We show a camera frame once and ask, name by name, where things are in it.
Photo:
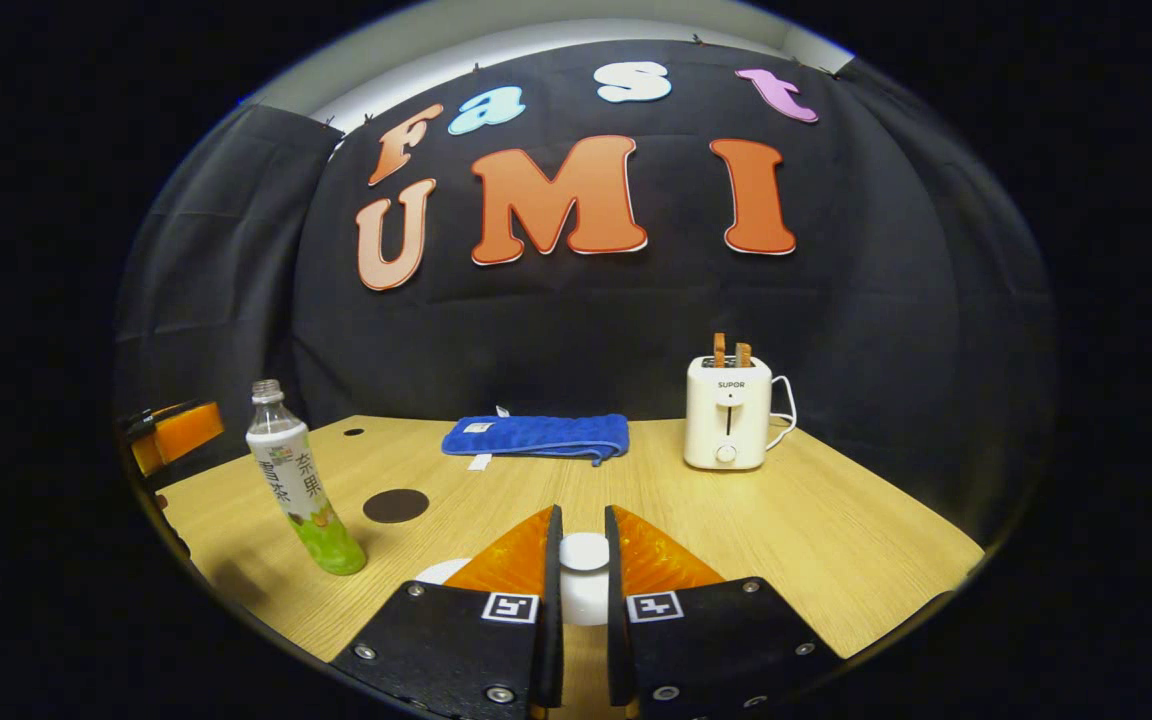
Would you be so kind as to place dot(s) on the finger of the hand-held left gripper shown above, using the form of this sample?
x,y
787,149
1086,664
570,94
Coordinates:
x,y
181,432

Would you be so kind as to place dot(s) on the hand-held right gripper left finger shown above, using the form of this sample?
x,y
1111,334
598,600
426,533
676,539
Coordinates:
x,y
553,600

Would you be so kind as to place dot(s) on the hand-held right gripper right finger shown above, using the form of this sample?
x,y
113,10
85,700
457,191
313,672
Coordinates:
x,y
616,600

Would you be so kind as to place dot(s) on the white teacup lid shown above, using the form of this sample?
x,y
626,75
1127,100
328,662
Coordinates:
x,y
584,580

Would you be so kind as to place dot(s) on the white teacup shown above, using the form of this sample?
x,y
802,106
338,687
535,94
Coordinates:
x,y
441,572

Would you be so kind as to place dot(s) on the clear water bottle green label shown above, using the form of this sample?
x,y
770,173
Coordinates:
x,y
296,480

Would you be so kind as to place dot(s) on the dark round coaster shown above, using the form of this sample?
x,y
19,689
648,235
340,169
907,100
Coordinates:
x,y
396,505

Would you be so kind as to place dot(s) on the blue towel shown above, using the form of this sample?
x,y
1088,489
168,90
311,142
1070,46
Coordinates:
x,y
536,435

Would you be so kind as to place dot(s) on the cream toaster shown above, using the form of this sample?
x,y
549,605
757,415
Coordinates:
x,y
726,415

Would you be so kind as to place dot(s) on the toast slice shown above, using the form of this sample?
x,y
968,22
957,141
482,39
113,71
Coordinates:
x,y
742,354
719,350

